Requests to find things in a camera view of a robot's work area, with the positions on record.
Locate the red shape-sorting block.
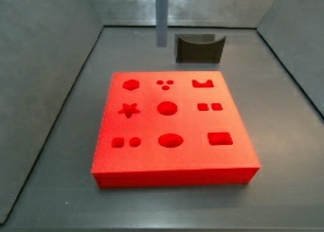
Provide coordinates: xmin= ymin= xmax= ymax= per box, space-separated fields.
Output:
xmin=91 ymin=71 xmax=261 ymax=187

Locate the dark grey curved holder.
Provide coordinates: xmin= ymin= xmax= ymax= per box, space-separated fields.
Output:
xmin=174 ymin=34 xmax=226 ymax=63

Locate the grey vertical bar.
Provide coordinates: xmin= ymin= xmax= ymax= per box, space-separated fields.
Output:
xmin=155 ymin=0 xmax=168 ymax=47

